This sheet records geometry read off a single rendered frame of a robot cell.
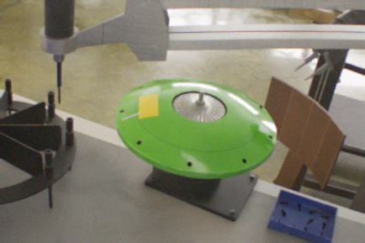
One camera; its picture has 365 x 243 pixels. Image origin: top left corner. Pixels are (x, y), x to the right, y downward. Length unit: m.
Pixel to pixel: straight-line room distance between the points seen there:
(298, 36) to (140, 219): 0.49
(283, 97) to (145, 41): 0.96
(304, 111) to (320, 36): 0.86
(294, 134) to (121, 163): 0.65
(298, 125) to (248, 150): 0.64
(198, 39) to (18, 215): 0.51
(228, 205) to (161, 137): 0.21
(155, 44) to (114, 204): 0.44
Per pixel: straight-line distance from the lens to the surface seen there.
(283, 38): 0.60
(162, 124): 0.87
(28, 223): 0.92
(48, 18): 0.60
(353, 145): 2.48
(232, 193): 1.00
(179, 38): 0.59
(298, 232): 0.96
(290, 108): 1.50
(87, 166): 1.03
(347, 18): 1.02
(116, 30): 0.61
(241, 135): 0.88
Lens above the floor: 1.59
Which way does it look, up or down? 35 degrees down
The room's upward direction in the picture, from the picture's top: 9 degrees clockwise
